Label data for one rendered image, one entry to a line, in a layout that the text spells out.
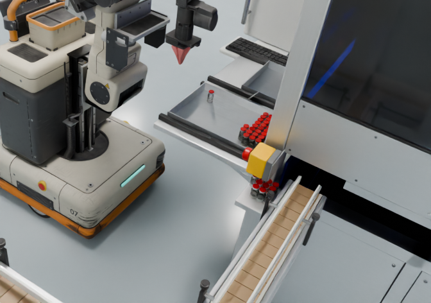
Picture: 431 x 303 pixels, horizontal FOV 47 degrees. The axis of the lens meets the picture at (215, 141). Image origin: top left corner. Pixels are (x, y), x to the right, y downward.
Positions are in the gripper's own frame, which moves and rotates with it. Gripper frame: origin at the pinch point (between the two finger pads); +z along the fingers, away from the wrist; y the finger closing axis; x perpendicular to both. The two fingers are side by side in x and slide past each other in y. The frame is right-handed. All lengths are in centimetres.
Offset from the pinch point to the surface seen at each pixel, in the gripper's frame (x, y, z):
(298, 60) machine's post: -12.5, 41.9, -21.9
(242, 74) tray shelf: 41.3, 6.3, 20.1
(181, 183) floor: 55, -22, 107
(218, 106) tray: 13.6, 10.3, 20.2
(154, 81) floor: 131, -93, 105
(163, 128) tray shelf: -10.5, 2.3, 20.5
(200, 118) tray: 2.4, 9.2, 20.2
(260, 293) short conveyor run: -54, 59, 17
